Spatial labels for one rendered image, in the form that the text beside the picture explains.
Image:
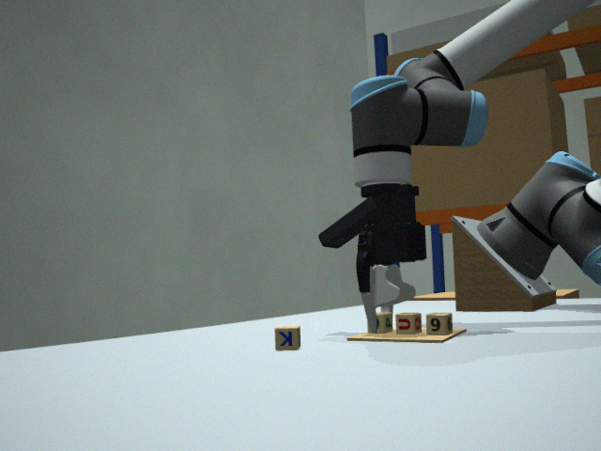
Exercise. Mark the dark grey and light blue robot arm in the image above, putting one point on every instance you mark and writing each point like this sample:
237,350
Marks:
388,114

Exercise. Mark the tan square mat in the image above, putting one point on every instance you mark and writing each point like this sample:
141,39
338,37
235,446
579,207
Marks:
414,338

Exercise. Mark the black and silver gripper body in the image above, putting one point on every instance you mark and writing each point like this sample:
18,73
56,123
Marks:
384,233

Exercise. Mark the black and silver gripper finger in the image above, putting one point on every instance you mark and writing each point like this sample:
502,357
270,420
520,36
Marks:
374,286
407,291

